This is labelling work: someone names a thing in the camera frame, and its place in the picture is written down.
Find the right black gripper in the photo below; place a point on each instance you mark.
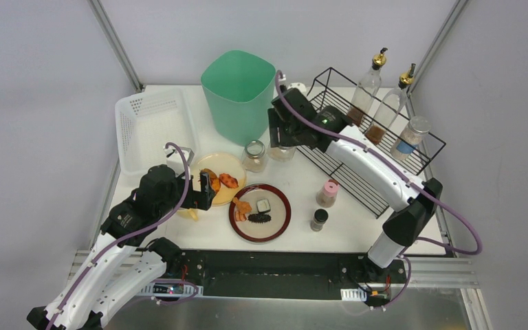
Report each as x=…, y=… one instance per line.
x=280, y=129

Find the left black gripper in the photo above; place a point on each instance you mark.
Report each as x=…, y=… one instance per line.
x=195, y=191

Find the glass jar with grains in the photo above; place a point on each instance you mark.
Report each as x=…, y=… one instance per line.
x=281, y=153

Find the glass jar with rice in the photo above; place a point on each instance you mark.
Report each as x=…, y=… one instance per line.
x=254, y=156

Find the gold spout oil bottle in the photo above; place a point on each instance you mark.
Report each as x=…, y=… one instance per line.
x=367, y=88

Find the silver lid spice jar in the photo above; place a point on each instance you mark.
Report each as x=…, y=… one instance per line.
x=410, y=137

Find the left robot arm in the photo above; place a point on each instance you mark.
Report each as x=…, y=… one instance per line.
x=92, y=298

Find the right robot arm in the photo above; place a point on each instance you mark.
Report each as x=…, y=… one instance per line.
x=294, y=121

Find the fried chicken wing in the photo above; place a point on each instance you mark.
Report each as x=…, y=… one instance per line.
x=215, y=183

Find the yellow mug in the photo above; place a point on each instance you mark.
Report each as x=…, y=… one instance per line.
x=188, y=214

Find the cream plate with leaf pattern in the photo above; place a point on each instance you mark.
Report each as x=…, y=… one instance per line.
x=221, y=163

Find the fried chicken nugget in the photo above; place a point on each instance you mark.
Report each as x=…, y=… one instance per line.
x=243, y=207

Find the shrimp piece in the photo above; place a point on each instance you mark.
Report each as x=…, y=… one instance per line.
x=240, y=217

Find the green plastic bin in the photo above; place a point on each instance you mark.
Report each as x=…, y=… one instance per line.
x=239, y=87

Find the black sea cucumber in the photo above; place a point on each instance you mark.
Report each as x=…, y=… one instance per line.
x=259, y=218

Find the sushi roll piece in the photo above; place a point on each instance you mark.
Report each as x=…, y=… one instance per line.
x=263, y=206

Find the red rimmed plate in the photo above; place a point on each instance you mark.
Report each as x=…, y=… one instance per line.
x=281, y=213

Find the white plastic basket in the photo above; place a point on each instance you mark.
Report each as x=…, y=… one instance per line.
x=146, y=121

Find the pink lid spice shaker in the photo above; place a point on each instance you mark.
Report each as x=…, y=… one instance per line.
x=326, y=196

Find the black lid pepper shaker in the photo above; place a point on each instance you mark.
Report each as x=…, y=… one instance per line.
x=320, y=217

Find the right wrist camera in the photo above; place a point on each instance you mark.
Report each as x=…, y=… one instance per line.
x=284, y=85

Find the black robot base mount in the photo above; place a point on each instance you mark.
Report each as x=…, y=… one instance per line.
x=283, y=275

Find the black wire rack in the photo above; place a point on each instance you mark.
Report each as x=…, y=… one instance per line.
x=328, y=89

